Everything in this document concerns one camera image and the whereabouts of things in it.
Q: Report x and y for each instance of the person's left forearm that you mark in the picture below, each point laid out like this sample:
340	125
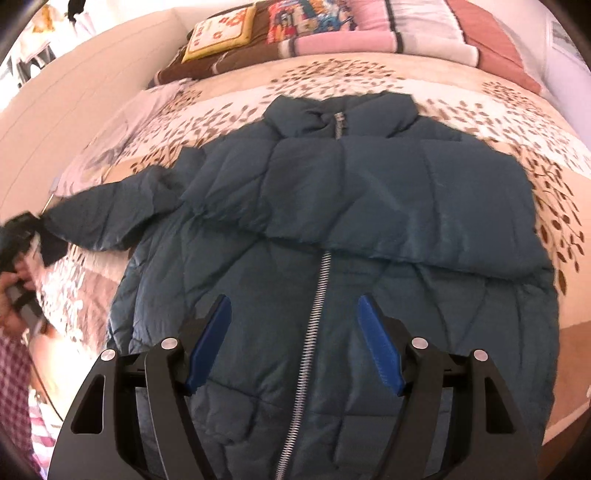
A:
14	369

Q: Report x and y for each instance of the black and white hanging clothes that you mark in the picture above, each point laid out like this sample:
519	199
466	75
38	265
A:
78	9

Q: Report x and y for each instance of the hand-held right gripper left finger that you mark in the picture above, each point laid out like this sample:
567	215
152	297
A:
211	339

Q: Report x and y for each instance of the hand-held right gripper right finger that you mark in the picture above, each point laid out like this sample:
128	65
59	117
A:
377	341

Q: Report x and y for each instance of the dark teal puffer jacket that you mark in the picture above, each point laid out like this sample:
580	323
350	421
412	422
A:
369	184

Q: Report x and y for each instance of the cartoon print pillow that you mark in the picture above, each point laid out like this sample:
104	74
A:
304	18

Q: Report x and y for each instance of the leaf print bed blanket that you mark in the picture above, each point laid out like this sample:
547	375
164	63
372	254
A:
521	138

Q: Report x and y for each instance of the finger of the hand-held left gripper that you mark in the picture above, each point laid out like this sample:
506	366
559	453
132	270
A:
53	249

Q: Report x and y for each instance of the person's left hand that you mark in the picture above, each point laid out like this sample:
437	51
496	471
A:
7	314

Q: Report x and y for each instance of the pink striped quilt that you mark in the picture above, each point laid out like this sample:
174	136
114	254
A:
415	27

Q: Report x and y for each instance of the black chair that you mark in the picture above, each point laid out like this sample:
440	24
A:
34	62

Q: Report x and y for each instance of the yellow flower cushion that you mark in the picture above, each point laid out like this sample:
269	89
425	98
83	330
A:
217	34

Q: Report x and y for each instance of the brown blanket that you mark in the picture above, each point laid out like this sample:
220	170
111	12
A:
198	69

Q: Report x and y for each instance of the lavender cloth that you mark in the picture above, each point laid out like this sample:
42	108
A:
147	106

